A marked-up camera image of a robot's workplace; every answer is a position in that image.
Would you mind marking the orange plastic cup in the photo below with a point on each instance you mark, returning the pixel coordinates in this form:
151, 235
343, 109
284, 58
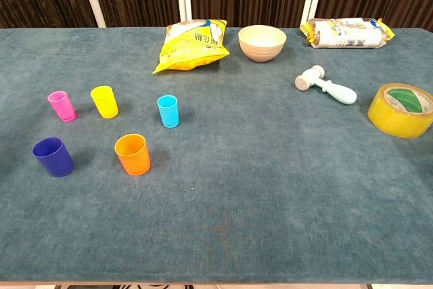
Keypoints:
133, 160

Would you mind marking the light blue plastic cup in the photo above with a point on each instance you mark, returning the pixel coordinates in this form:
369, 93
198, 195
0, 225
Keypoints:
168, 113

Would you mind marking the beige bowl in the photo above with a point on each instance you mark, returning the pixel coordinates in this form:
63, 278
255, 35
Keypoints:
262, 50

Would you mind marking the teal table cloth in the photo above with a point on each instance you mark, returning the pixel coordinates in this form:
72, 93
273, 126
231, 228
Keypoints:
236, 184

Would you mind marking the yellow packing tape roll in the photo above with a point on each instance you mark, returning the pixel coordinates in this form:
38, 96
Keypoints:
389, 119

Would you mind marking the yellow snack bag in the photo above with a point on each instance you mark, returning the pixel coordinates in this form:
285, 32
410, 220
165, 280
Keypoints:
189, 52

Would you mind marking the dark blue plastic cup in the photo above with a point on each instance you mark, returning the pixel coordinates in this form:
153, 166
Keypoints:
54, 162

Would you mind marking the pink plastic cup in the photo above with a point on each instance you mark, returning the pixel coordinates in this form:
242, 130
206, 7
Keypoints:
62, 106

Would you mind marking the yellow plastic cup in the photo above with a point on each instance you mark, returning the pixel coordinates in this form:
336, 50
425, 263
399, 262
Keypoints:
105, 104

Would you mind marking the pale blue toy hammer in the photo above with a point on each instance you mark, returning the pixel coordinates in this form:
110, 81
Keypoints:
341, 94

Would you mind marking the clear bread package yellow ends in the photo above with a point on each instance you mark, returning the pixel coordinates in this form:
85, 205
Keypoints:
348, 37

